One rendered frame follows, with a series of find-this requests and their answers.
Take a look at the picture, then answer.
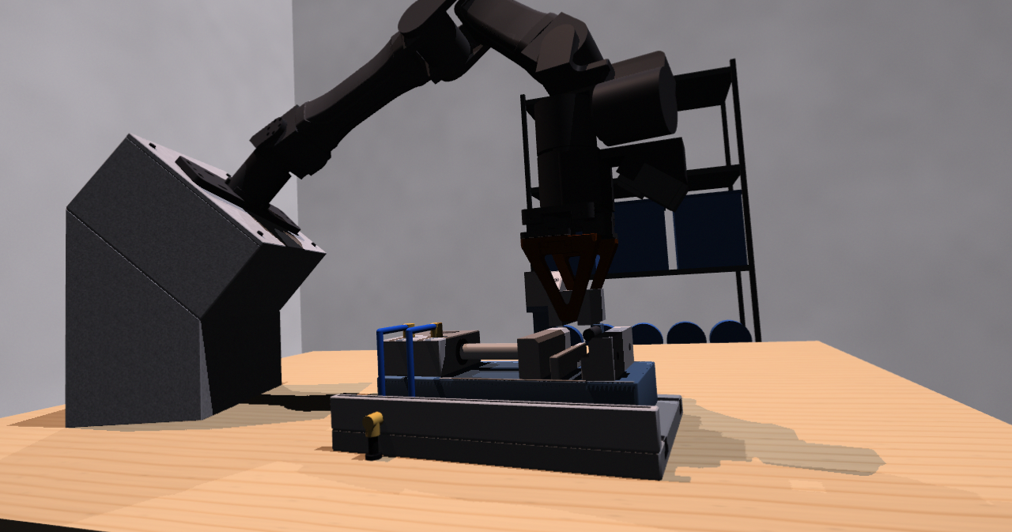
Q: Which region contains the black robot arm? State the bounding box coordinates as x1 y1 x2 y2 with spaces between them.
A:
175 0 689 234

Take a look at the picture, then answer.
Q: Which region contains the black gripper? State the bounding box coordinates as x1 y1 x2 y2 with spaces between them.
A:
520 146 618 322

